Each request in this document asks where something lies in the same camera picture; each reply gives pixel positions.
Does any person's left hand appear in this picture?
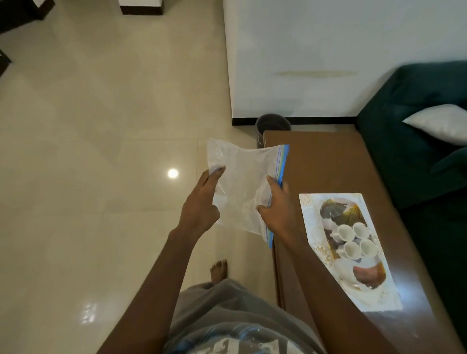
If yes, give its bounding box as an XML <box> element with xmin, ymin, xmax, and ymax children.
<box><xmin>178</xmin><ymin>166</ymin><xmax>227</xmax><ymax>242</ymax></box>

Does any person's right hand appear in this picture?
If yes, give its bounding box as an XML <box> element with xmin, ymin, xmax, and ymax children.
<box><xmin>255</xmin><ymin>175</ymin><xmax>298</xmax><ymax>244</ymax></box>

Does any clear zip bag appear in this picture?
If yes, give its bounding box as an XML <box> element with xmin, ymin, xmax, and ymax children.
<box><xmin>207</xmin><ymin>138</ymin><xmax>291</xmax><ymax>249</ymax></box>

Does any white tissue napkin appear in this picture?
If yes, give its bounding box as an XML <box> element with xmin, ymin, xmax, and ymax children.
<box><xmin>332</xmin><ymin>257</ymin><xmax>382</xmax><ymax>293</ymax></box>

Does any white gold placemat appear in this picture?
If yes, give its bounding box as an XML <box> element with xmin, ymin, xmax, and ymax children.
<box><xmin>298</xmin><ymin>193</ymin><xmax>403</xmax><ymax>313</ymax></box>

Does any person's left forearm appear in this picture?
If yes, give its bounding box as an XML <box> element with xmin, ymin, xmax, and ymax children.
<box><xmin>96</xmin><ymin>228</ymin><xmax>205</xmax><ymax>354</ymax></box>

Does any person's right forearm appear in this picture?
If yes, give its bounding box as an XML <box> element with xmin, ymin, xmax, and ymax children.
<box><xmin>281</xmin><ymin>233</ymin><xmax>399</xmax><ymax>354</ymax></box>

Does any oval leaf-print platter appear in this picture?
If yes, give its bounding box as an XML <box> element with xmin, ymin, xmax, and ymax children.
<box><xmin>320</xmin><ymin>198</ymin><xmax>387</xmax><ymax>291</ymax></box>

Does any brown wooden table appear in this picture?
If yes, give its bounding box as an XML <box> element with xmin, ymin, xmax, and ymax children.
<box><xmin>262</xmin><ymin>130</ymin><xmax>466</xmax><ymax>354</ymax></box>

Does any dark round bin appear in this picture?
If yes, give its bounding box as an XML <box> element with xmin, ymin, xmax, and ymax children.
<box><xmin>255</xmin><ymin>113</ymin><xmax>292</xmax><ymax>149</ymax></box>

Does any green fabric armchair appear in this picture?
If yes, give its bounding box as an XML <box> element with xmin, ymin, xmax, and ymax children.
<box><xmin>356</xmin><ymin>61</ymin><xmax>467</xmax><ymax>212</ymax></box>

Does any white pillow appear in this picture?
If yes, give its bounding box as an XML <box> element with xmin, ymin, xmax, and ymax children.
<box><xmin>402</xmin><ymin>104</ymin><xmax>467</xmax><ymax>146</ymax></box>

